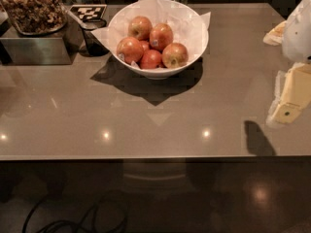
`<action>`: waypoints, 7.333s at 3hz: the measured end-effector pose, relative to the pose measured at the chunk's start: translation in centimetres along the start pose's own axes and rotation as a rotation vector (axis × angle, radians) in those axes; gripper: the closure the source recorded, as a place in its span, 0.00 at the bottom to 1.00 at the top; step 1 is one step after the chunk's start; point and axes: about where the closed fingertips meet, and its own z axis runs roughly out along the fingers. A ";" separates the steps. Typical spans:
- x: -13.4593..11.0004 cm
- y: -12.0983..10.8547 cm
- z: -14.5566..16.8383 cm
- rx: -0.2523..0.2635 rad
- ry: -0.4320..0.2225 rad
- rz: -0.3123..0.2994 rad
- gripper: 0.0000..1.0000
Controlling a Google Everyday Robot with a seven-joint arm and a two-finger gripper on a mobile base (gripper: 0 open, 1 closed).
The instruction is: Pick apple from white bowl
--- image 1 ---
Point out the glass jar of nuts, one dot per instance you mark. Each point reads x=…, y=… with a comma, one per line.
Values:
x=35, y=17

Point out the white ceramic bowl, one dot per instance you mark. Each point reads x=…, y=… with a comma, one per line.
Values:
x=156, y=74

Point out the white paper liner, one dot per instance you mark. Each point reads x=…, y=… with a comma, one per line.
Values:
x=189, y=28

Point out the red apple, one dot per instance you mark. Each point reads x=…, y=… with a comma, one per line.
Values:
x=129, y=50
x=140, y=28
x=161, y=36
x=151, y=59
x=175, y=55

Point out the black white marker tag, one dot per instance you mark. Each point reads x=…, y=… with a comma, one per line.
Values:
x=88, y=12

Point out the small hidden centre apple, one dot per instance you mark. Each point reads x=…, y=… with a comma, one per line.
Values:
x=145, y=45

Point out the steel box stand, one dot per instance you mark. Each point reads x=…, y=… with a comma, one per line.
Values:
x=58, y=48

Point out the dark glass cup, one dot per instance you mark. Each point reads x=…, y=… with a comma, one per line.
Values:
x=93, y=46

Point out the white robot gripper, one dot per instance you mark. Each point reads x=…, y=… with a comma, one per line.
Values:
x=297, y=38

